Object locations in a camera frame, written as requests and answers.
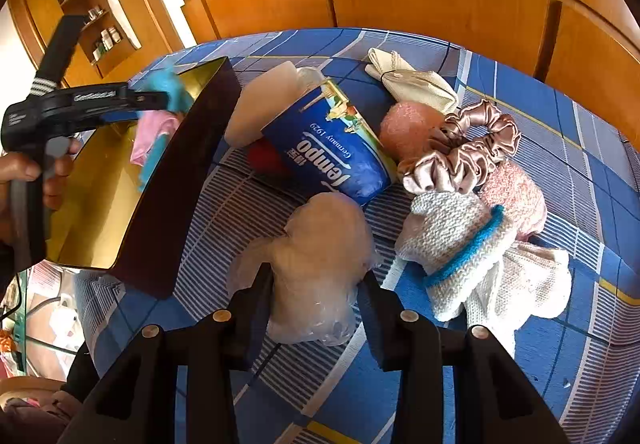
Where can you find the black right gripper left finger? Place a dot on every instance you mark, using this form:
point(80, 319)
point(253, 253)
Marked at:
point(135, 401)

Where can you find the teal plush toy pink skirt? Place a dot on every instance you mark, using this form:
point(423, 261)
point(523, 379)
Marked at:
point(155, 128)

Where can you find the red soft item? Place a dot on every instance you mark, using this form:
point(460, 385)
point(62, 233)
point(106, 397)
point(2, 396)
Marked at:
point(265, 159)

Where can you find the person left hand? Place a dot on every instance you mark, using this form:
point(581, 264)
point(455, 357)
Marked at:
point(16, 166)

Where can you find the gold tray box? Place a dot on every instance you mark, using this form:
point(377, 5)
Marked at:
point(136, 232)

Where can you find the white mesh cloth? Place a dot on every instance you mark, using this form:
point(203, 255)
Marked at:
point(529, 280)

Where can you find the wooden door with shelf niche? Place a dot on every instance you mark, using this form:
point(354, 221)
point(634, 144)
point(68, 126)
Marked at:
point(118, 38)

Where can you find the white knit cloth teal trim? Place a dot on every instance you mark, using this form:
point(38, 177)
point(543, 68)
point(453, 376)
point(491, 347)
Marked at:
point(456, 239)

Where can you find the blue plaid bed sheet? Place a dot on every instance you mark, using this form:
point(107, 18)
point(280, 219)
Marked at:
point(584, 362)

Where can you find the pink knitted cloth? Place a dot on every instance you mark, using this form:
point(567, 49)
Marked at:
point(523, 201)

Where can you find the white sponge block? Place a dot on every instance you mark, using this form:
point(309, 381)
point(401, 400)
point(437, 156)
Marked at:
point(260, 102)

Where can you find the pink satin scrunchie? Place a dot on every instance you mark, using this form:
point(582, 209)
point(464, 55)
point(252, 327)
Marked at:
point(462, 151)

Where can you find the blue tempo tissue pack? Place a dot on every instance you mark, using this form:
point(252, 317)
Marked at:
point(330, 146)

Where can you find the pink round puff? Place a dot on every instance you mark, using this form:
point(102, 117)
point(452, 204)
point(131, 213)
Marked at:
point(406, 127)

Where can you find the cream rolled cloth bag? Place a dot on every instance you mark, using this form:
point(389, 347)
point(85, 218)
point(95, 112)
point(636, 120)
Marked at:
point(408, 84)

